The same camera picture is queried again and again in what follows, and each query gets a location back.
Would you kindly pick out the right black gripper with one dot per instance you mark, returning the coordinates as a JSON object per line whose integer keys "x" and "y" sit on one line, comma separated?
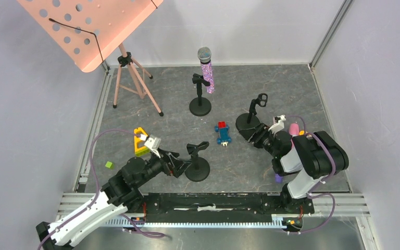
{"x": 254, "y": 135}

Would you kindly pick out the small green cube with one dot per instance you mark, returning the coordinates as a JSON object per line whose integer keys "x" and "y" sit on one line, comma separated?
{"x": 109, "y": 165}

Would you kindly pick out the red blue toy car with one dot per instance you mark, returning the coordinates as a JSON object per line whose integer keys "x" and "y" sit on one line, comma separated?
{"x": 222, "y": 128}

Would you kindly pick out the purple toy microphone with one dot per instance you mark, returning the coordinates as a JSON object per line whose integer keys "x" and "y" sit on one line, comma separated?
{"x": 278, "y": 178}

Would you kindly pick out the black microphone stand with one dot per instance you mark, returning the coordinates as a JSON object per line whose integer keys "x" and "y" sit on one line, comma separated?
{"x": 199, "y": 169}
{"x": 200, "y": 106}
{"x": 249, "y": 120}

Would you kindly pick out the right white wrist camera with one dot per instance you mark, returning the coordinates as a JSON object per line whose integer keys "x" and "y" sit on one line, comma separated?
{"x": 278, "y": 124}

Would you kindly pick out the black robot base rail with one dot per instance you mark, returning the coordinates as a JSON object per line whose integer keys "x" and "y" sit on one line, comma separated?
{"x": 231, "y": 207}

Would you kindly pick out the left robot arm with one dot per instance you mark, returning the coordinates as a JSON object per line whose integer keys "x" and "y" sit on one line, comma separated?
{"x": 120, "y": 194}

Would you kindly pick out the pink toy microphone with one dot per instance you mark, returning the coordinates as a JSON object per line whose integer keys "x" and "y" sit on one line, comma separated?
{"x": 294, "y": 129}

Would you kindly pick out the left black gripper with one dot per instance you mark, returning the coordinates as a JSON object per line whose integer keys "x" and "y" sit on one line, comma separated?
{"x": 176, "y": 167}

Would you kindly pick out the glitter microphone silver head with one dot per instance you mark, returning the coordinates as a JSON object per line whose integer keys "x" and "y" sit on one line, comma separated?
{"x": 204, "y": 54}

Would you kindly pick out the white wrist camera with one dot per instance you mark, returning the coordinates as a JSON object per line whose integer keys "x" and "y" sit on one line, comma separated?
{"x": 151, "y": 143}
{"x": 278, "y": 124}

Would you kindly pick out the pink music stand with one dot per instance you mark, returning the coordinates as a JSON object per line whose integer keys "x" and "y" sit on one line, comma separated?
{"x": 89, "y": 31}

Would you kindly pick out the yellow triangle toy block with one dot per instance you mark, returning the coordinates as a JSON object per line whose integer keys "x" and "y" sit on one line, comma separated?
{"x": 139, "y": 148}

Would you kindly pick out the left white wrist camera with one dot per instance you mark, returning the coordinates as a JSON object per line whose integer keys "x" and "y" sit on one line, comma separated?
{"x": 151, "y": 143}

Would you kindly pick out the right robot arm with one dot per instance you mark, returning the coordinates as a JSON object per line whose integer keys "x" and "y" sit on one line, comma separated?
{"x": 312, "y": 158}

